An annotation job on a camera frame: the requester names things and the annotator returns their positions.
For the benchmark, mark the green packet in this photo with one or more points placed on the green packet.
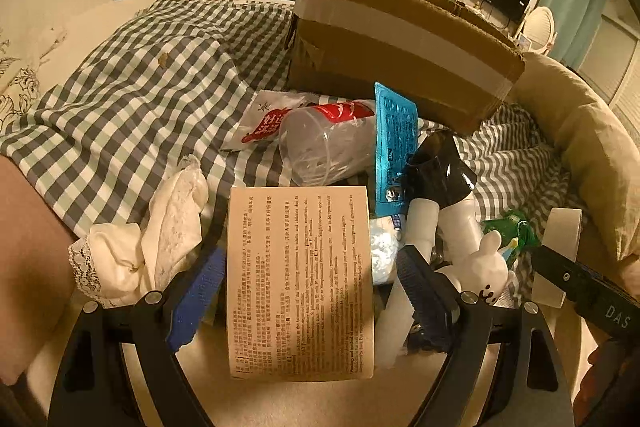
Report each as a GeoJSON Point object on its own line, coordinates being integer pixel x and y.
{"type": "Point", "coordinates": [516, 234]}

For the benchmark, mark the blue blister pill pack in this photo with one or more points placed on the blue blister pill pack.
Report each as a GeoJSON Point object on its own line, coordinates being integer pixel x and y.
{"type": "Point", "coordinates": [396, 120]}

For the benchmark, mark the translucent white tube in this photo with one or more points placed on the translucent white tube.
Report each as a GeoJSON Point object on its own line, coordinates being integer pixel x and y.
{"type": "Point", "coordinates": [396, 319]}

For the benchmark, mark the brown cardboard box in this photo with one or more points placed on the brown cardboard box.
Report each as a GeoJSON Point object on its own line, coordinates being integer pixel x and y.
{"type": "Point", "coordinates": [457, 68]}

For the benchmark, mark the white lace sock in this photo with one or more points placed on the white lace sock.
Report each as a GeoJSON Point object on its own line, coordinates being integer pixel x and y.
{"type": "Point", "coordinates": [116, 265]}

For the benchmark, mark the white rabbit figurine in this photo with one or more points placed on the white rabbit figurine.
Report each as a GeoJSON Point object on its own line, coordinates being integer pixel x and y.
{"type": "Point", "coordinates": [484, 272]}

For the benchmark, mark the black white hair dryer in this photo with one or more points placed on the black white hair dryer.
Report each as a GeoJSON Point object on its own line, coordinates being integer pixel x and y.
{"type": "Point", "coordinates": [435, 171]}

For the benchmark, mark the person's bare leg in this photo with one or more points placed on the person's bare leg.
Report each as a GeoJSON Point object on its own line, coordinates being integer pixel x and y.
{"type": "Point", "coordinates": [36, 279]}

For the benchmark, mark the beige pillow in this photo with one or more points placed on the beige pillow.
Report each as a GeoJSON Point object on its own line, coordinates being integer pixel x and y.
{"type": "Point", "coordinates": [601, 157]}

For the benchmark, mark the white oval mirror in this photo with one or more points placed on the white oval mirror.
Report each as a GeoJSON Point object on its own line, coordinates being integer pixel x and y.
{"type": "Point", "coordinates": [538, 33]}

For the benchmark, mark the red white sachet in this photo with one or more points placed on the red white sachet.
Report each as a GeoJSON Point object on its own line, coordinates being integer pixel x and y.
{"type": "Point", "coordinates": [261, 121]}

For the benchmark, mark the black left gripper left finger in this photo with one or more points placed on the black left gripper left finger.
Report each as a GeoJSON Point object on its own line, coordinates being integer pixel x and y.
{"type": "Point", "coordinates": [93, 387]}

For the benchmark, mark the grey white checkered cloth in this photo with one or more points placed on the grey white checkered cloth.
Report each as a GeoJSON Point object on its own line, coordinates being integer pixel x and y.
{"type": "Point", "coordinates": [172, 81]}

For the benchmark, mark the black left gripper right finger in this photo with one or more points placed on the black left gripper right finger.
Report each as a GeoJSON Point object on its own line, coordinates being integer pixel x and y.
{"type": "Point", "coordinates": [528, 386]}

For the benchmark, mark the floral white bedsheet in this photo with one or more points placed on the floral white bedsheet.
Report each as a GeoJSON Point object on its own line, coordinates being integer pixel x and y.
{"type": "Point", "coordinates": [20, 86]}

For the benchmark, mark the printed paper leaflet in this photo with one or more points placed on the printed paper leaflet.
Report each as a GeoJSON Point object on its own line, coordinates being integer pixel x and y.
{"type": "Point", "coordinates": [299, 283]}

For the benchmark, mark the white tissue pack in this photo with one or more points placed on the white tissue pack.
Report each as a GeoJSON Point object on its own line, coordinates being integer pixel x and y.
{"type": "Point", "coordinates": [385, 242]}

